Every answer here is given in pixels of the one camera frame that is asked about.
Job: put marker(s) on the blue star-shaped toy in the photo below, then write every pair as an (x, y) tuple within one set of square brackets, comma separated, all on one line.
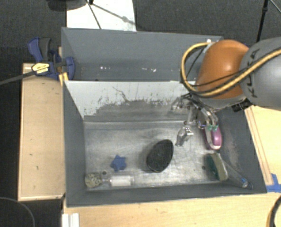
[(118, 163)]

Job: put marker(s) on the grey metal bin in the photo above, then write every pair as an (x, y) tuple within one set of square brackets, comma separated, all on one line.
[(121, 55)]

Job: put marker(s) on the pale wood flat board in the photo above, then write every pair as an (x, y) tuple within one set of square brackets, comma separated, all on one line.
[(42, 136)]

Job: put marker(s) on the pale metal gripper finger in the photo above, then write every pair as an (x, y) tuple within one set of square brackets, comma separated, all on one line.
[(189, 132), (180, 138)]

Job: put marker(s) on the black oval brush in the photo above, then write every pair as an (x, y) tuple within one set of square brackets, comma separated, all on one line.
[(160, 156)]

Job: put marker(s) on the clear tube with blue cap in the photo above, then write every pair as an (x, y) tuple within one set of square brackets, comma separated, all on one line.
[(237, 177)]

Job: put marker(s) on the speckled beige round stone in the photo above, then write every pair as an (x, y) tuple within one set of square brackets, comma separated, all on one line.
[(93, 180)]

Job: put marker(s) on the green and beige sponge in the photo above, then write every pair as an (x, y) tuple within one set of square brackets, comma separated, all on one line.
[(217, 167)]

